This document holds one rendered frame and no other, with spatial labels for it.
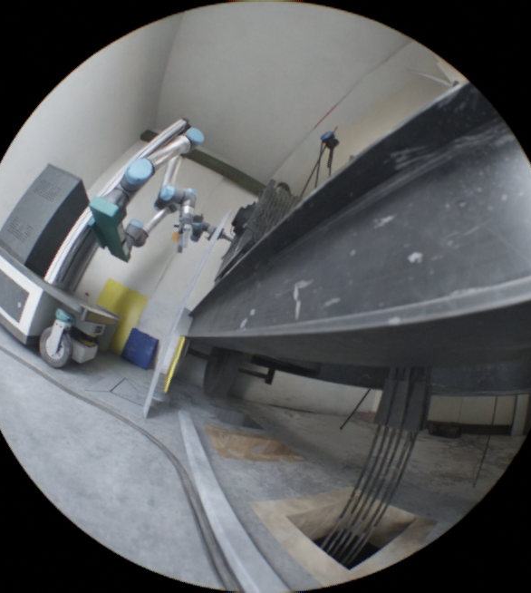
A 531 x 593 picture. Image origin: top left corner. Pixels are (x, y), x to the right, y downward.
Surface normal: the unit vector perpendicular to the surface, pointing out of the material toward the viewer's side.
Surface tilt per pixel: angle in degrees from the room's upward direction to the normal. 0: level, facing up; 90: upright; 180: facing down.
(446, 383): 90
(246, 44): 180
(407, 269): 90
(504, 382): 90
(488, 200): 90
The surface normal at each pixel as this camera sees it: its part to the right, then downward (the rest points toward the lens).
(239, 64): -0.29, 0.89
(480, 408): -0.84, -0.41
